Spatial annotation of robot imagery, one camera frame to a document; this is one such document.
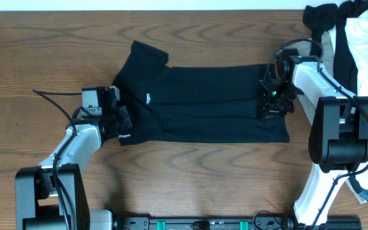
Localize black polo shirt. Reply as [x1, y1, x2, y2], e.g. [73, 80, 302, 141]
[112, 41, 289, 146]

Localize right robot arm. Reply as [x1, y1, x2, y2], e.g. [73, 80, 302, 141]
[259, 48, 368, 229]

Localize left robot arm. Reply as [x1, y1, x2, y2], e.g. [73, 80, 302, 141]
[15, 86, 132, 230]

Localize beige garment in pile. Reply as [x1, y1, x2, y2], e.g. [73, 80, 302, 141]
[293, 31, 337, 124]

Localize black garment in pile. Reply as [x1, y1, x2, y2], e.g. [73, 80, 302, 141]
[303, 0, 368, 93]

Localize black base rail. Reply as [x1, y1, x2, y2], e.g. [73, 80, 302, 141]
[116, 209, 364, 230]

